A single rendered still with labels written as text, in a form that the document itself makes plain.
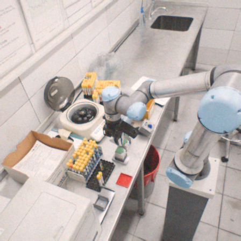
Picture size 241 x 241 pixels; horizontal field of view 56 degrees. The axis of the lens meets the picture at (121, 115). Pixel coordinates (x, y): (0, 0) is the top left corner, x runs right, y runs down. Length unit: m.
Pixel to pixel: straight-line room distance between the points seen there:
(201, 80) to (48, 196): 0.67
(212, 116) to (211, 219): 1.55
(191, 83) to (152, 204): 1.46
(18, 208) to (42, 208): 0.09
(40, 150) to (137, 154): 0.55
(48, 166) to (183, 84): 0.81
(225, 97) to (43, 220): 0.68
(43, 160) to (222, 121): 0.96
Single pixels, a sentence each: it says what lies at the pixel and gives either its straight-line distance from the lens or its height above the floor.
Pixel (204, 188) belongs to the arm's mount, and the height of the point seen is 0.92.
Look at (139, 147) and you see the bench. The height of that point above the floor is 0.87.
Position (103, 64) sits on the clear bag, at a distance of 1.79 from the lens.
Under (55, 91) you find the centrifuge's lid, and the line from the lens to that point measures 1.50.
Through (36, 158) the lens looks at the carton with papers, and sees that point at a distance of 1.34.
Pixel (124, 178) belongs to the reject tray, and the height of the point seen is 0.88.
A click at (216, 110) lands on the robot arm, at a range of 0.65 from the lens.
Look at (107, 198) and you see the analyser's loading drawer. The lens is 1.10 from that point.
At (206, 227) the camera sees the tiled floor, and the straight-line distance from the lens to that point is 2.11.
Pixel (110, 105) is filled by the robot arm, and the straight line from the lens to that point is 0.95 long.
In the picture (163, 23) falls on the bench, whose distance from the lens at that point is 3.02.
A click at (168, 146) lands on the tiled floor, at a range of 2.47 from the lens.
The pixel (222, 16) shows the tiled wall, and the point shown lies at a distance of 3.28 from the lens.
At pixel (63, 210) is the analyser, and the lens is 0.86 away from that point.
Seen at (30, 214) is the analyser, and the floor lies 1.17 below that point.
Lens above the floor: 1.93
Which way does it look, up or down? 44 degrees down
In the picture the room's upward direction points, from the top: 6 degrees counter-clockwise
